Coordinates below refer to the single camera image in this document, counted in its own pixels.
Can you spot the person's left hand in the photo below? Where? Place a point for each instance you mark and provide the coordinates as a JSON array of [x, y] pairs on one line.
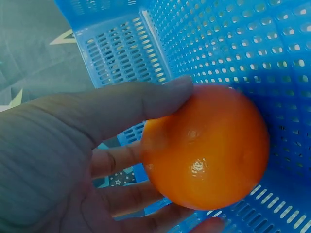
[[48, 155]]

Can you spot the person's left thumb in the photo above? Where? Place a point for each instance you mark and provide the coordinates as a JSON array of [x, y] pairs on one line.
[[136, 104]]

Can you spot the blue perforated plastic basket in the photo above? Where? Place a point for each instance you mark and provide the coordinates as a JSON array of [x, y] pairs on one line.
[[230, 48]]

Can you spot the orange fruit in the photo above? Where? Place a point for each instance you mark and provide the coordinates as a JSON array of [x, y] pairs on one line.
[[206, 148]]

